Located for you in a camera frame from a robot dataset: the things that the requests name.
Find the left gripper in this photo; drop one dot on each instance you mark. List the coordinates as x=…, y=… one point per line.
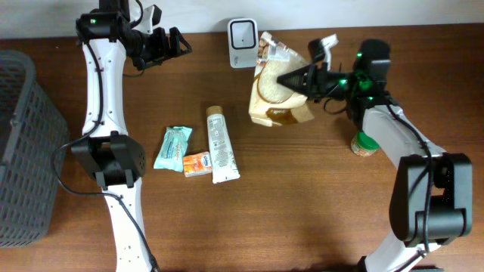
x=162, y=47

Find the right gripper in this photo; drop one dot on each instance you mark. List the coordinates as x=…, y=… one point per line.
x=307, y=78

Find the beige snack bag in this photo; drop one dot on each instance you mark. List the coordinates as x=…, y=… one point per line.
x=272, y=104

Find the green lid jar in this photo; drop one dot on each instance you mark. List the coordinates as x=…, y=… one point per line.
x=363, y=145

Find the teal tissue pack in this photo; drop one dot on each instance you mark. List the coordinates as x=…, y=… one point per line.
x=173, y=149

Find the white cream tube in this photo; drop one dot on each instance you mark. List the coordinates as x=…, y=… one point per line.
x=220, y=148

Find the small orange packet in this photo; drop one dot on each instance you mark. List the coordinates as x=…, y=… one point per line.
x=197, y=164

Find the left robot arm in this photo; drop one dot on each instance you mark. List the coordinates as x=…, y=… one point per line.
x=115, y=161

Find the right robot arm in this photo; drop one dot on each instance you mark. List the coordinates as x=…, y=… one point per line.
x=432, y=201

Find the white barcode scanner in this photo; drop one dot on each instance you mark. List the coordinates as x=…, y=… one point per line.
x=243, y=42

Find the grey plastic mesh basket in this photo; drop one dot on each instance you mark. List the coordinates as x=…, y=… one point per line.
x=31, y=129

